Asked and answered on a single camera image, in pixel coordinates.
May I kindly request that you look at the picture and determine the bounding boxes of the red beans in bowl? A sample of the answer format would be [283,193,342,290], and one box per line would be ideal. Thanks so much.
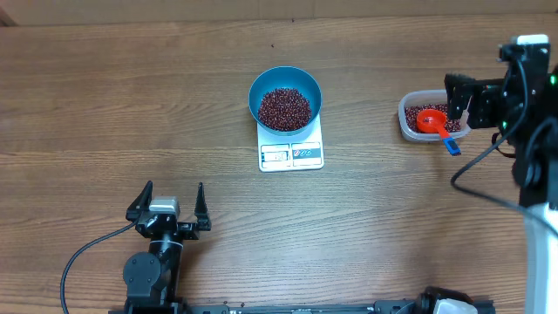
[257,88,312,132]

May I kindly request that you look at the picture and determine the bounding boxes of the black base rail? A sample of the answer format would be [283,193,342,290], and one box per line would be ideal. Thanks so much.
[108,286,498,314]

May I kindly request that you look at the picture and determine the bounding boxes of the red measuring scoop blue handle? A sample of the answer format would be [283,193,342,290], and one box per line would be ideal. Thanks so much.
[416,109,461,156]

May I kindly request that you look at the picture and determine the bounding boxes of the blue bowl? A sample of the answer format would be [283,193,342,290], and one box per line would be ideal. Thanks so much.
[248,65,323,135]

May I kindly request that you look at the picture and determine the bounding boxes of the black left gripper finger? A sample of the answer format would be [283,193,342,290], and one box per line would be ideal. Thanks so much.
[194,182,212,231]
[126,181,153,221]

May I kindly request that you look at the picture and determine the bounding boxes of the clear plastic container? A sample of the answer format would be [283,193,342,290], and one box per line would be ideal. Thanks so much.
[398,89,447,143]

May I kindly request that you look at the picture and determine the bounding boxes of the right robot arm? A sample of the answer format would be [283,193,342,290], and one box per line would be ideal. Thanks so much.
[445,34,557,313]

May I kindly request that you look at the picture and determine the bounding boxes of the white digital kitchen scale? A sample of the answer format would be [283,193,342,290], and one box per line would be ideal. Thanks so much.
[257,115,324,173]

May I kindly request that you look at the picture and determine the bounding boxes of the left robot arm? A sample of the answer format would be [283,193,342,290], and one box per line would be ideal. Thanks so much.
[123,181,212,313]

